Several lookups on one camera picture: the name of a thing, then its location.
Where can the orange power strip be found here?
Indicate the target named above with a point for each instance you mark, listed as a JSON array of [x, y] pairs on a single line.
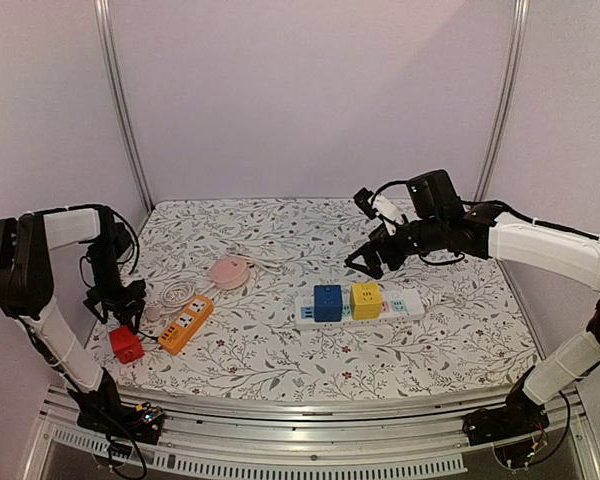
[[186, 324]]

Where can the aluminium front rail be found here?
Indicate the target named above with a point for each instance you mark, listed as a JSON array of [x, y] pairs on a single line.
[[409, 438]]

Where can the yellow cube socket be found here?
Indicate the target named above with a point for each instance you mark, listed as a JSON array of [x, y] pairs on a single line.
[[365, 301]]

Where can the red cube socket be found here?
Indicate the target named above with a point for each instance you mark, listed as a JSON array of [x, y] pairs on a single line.
[[126, 346]]

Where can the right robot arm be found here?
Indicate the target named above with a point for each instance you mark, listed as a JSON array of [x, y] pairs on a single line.
[[488, 230]]

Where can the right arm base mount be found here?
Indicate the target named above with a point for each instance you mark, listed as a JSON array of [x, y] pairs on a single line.
[[519, 416]]

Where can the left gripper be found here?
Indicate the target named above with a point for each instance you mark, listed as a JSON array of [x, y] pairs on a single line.
[[107, 303]]

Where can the blue cube socket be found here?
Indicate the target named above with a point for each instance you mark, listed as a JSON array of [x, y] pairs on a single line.
[[328, 303]]

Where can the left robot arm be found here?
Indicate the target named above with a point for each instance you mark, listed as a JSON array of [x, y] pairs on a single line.
[[27, 288]]

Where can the pink round socket hub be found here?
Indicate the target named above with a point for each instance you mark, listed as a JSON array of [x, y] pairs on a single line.
[[229, 273]]

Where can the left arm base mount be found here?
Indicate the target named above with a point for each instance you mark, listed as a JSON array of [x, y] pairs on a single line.
[[102, 411]]

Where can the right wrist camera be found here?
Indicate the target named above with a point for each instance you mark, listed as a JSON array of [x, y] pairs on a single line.
[[377, 206]]

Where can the white multi-socket power strip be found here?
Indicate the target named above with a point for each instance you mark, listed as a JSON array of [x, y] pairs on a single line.
[[397, 306]]

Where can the right aluminium post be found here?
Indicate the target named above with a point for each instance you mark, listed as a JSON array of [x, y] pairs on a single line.
[[506, 96]]

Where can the aluminium post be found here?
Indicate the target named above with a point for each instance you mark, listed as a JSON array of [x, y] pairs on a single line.
[[506, 96], [114, 75]]

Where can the left aluminium post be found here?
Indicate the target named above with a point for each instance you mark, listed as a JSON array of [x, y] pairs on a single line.
[[114, 75]]

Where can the floral table mat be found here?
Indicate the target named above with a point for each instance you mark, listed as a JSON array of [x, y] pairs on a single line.
[[473, 334]]

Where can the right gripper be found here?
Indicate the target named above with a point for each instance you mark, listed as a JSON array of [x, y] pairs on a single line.
[[387, 245]]

